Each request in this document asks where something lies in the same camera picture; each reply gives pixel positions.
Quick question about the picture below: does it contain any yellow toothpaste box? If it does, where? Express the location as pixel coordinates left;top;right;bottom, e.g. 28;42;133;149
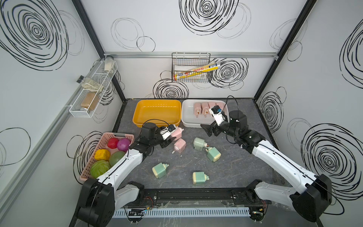
172;62;220;81

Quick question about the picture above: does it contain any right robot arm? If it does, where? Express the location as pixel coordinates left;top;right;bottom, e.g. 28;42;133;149
201;106;332;222

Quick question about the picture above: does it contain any pink sharpener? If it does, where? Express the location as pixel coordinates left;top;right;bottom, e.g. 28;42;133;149
172;138;186;154
216;102;226;111
193;102;202;118
208;102;216;108
171;126;184;141
201;102;209;118

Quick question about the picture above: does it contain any clear bottle on shelf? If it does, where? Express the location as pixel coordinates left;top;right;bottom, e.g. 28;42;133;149
77;76;104;93

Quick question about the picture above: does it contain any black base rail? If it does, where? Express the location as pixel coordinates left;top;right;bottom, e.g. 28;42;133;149
127;188;278;207

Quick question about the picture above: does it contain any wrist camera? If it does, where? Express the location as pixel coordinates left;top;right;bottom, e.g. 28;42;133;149
160;124;176;140
209;105;226;126

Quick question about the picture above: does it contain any pink plastic basket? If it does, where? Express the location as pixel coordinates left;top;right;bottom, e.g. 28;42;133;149
78;132;134;183

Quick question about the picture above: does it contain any white wire wall shelf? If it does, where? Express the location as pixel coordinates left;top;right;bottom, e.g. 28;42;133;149
69;56;118;118

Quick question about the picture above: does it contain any white plastic tray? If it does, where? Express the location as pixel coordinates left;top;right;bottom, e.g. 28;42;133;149
181;99;229;128

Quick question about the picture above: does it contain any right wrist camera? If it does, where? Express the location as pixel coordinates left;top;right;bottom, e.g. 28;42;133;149
209;105;226;126

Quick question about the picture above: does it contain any green sharpener centre right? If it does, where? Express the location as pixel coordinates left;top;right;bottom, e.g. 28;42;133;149
206;147;221;162

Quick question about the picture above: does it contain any white slotted cable duct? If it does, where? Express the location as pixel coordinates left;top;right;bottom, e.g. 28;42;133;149
113;207;251;218

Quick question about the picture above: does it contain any yellow toy pepper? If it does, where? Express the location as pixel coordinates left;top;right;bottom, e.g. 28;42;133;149
94;149;111;161

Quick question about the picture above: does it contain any green sharpener bottom left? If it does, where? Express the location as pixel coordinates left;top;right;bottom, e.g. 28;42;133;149
152;163;169;179

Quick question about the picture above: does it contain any red toy fruit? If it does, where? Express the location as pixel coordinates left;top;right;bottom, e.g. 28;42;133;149
107;138;119;149

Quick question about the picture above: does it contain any green sharpener round centre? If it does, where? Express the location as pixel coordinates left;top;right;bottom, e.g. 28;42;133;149
193;137;208;151

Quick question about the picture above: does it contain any green sharpener bottom centre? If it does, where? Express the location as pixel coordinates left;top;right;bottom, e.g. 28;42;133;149
192;172;209;185

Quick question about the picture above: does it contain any glass jar on shelf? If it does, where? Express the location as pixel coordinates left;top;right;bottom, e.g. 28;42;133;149
104;55;114;72

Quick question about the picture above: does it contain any purple toy fruit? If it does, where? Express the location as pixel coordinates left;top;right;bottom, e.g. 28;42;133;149
117;138;131;152

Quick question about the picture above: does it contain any green toy cabbage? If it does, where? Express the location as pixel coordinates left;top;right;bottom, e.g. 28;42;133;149
89;160;111;179

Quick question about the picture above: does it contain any yellow plastic tray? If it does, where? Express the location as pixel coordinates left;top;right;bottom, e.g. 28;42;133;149
132;99;182;128

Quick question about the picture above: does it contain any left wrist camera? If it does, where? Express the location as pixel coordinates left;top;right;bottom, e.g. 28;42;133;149
160;124;176;140

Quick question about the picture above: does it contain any black wire wall basket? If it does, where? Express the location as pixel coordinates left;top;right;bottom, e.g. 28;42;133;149
171;52;211;83

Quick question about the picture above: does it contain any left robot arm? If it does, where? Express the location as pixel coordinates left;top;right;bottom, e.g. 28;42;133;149
69;122;177;227

